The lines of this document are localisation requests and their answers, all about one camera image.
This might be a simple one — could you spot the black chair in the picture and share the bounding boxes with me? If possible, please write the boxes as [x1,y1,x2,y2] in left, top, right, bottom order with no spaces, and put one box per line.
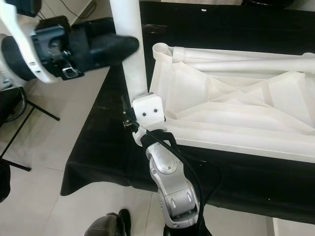
[0,86,61,173]

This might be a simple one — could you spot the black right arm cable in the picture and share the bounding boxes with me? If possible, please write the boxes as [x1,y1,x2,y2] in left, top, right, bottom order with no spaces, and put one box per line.
[145,125,224,232]

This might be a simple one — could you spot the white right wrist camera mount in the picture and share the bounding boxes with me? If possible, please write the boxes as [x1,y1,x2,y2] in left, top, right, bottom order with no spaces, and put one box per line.
[132,93,165,127]

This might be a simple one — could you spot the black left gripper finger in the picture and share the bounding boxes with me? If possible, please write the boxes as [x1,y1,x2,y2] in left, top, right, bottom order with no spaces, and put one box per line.
[74,32,140,70]
[64,16,115,41]

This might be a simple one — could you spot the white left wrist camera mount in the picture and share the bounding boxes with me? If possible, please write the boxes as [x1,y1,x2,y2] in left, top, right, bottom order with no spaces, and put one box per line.
[0,0,60,84]

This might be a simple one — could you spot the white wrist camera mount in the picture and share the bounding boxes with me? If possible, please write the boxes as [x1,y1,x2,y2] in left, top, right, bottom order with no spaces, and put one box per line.
[132,93,165,127]
[0,0,60,84]

